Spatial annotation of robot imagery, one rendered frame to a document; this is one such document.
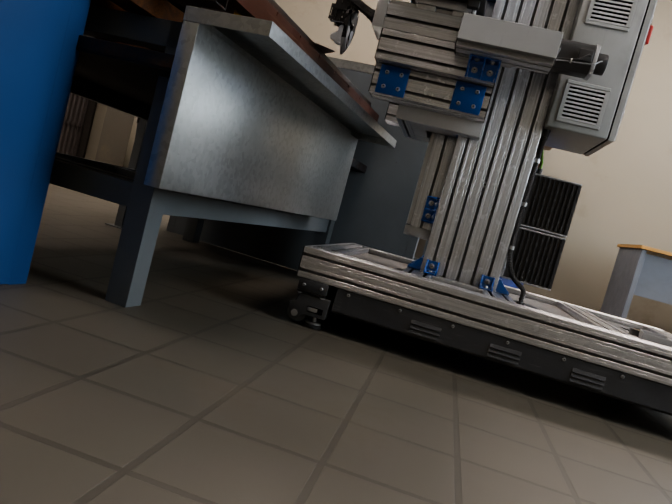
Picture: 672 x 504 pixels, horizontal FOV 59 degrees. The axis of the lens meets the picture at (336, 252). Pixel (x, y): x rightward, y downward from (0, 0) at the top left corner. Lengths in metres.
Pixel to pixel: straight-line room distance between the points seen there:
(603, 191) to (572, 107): 3.67
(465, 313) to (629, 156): 4.16
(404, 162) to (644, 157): 3.24
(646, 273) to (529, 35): 3.26
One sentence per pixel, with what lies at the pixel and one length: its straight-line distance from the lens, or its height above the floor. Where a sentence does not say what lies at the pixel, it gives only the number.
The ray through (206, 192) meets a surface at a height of 0.31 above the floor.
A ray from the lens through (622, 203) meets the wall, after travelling 5.64.
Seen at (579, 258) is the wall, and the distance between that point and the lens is 5.56.
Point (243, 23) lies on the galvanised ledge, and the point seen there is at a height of 0.67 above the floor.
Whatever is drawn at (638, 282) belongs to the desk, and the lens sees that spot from 4.77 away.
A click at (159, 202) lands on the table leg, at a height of 0.26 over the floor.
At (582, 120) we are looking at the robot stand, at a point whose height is 0.80.
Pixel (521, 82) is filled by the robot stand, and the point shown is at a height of 0.89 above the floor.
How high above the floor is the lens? 0.36
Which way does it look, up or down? 4 degrees down
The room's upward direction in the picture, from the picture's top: 15 degrees clockwise
